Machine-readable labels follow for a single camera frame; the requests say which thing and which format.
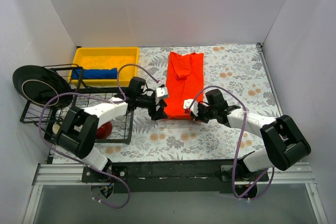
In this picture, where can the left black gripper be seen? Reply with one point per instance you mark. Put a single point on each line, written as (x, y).
(156, 105)

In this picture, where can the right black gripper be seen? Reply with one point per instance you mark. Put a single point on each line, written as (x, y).
(198, 112)

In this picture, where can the orange t shirt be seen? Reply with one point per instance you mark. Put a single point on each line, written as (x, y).
(184, 80)

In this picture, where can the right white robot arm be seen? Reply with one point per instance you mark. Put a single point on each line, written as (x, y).
(284, 144)

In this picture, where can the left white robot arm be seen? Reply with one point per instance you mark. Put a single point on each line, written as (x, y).
(78, 132)

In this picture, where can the blue rolled t shirt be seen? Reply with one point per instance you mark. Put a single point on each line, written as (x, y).
(95, 74)

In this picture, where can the floral table mat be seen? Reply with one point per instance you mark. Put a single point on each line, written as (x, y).
(239, 69)

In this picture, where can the red bowl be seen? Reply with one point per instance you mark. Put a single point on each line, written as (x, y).
(104, 131)

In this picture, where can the yellow plastic bin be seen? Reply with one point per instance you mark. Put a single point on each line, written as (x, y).
(104, 58)

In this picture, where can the cream cup in rack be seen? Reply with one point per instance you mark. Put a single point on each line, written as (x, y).
(55, 128)

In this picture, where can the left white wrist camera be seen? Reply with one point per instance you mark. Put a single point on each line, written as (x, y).
(161, 93)

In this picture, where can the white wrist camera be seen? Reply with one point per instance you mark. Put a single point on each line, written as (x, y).
(161, 93)
(190, 106)

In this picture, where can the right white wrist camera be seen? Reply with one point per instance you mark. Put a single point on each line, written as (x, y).
(190, 106)

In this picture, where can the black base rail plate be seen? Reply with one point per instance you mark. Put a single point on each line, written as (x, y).
(175, 176)

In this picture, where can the aluminium frame rail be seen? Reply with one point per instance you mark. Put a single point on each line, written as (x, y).
(71, 174)

